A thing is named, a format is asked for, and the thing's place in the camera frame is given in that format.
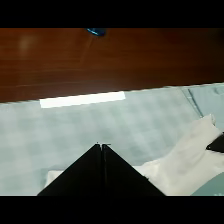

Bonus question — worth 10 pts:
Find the white garment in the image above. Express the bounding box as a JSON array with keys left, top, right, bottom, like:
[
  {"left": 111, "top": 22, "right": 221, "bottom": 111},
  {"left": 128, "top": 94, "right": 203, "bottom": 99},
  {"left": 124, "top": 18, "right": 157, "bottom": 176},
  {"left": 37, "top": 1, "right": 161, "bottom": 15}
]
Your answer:
[{"left": 44, "top": 113, "right": 224, "bottom": 197}]

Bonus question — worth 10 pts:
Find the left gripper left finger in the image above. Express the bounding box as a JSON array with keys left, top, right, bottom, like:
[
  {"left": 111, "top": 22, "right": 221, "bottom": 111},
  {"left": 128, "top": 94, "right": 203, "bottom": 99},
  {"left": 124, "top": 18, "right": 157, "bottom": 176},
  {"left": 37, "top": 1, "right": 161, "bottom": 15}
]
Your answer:
[{"left": 36, "top": 143, "right": 103, "bottom": 197}]

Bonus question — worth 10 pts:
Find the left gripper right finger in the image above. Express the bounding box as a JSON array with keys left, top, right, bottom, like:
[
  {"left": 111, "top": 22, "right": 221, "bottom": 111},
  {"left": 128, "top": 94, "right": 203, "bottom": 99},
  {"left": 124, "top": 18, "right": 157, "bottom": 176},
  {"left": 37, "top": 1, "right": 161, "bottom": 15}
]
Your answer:
[{"left": 101, "top": 143, "right": 167, "bottom": 197}]

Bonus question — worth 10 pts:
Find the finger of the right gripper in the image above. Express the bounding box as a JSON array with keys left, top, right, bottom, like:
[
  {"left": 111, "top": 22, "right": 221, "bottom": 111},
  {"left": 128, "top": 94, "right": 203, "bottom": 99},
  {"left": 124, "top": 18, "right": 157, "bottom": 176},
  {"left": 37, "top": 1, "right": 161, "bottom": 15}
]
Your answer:
[{"left": 205, "top": 132, "right": 224, "bottom": 154}]

